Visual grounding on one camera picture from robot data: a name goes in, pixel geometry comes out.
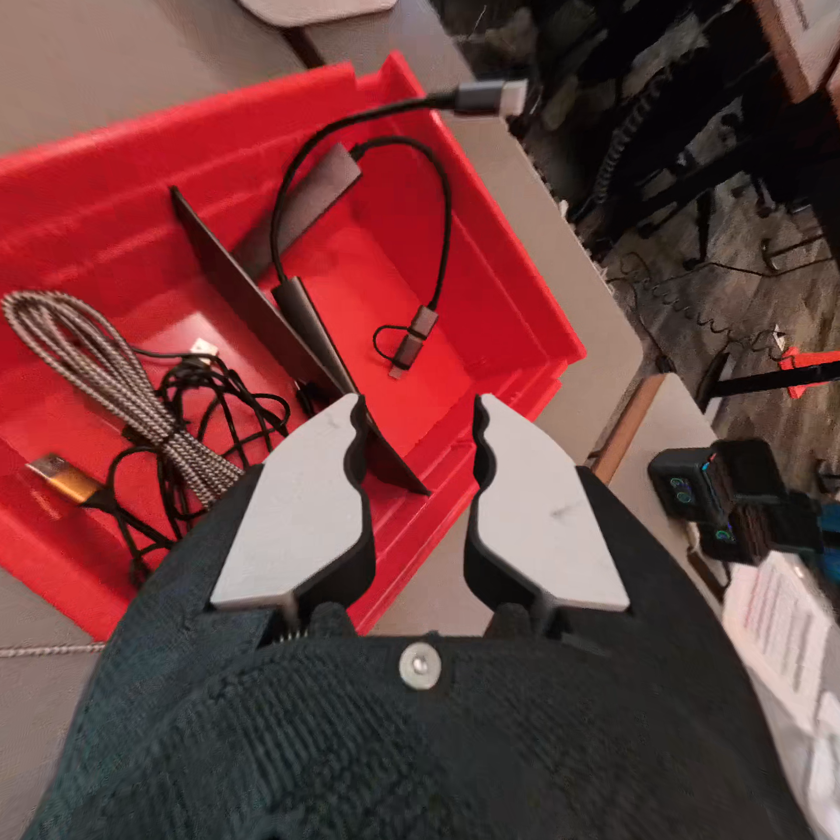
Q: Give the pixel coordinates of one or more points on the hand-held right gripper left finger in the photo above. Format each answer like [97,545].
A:
[295,518]

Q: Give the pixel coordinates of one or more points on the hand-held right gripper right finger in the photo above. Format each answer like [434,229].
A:
[544,518]

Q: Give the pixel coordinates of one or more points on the red plastic bin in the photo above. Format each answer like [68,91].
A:
[98,216]

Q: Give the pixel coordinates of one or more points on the orange usb plug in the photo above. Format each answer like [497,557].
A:
[62,476]

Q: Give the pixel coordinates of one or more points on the black battery charger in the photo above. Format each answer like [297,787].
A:
[679,482]
[748,525]

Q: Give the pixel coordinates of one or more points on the printed paper sheet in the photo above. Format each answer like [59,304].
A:
[781,623]

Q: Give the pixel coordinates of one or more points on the black bin divider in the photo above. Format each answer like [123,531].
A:
[223,262]

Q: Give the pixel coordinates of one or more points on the blue box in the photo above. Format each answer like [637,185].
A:
[830,531]

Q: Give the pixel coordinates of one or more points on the red plastic bracket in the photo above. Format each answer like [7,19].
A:
[814,361]

